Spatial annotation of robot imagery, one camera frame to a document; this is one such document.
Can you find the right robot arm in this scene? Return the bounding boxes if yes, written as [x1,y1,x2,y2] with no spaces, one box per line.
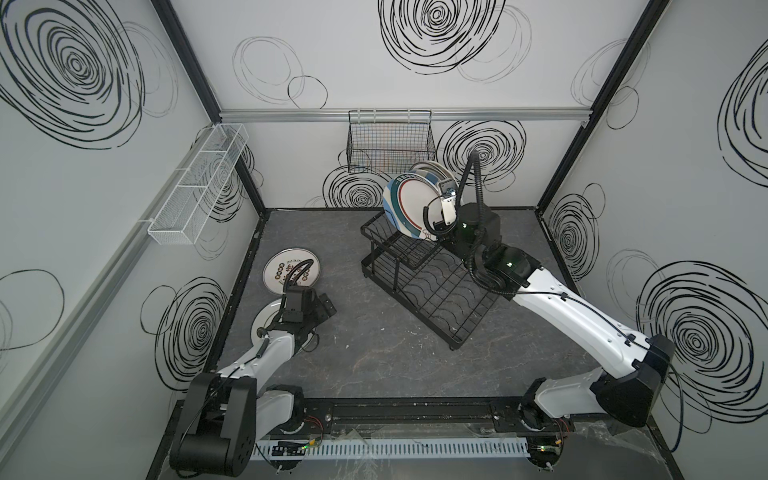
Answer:
[436,151,675,432]

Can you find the white plate black outline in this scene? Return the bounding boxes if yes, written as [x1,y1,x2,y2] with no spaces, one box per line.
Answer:
[250,300,281,346]

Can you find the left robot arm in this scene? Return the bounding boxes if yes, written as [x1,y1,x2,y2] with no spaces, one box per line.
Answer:
[169,286,336,477]

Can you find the cream floral plate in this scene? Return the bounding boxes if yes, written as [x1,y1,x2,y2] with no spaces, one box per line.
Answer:
[409,161,458,189]

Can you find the red green rimmed plate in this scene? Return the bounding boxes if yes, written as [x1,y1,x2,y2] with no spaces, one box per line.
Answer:
[382,173,442,241]

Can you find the white plate red characters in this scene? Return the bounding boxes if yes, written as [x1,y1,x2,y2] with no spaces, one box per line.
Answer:
[262,248,320,295]

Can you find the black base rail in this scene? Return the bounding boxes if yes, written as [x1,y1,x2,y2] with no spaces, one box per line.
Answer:
[173,395,649,436]

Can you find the black wire dish rack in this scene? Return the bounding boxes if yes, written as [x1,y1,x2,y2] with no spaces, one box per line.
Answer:
[360,211,497,350]

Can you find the white mesh wall shelf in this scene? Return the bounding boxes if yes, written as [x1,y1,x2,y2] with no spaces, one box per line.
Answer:
[148,123,248,246]

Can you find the black wire wall basket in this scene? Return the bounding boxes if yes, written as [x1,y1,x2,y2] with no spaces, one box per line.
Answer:
[345,109,437,175]

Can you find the white slotted cable duct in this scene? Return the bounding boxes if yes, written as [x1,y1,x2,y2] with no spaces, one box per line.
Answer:
[251,437,530,461]

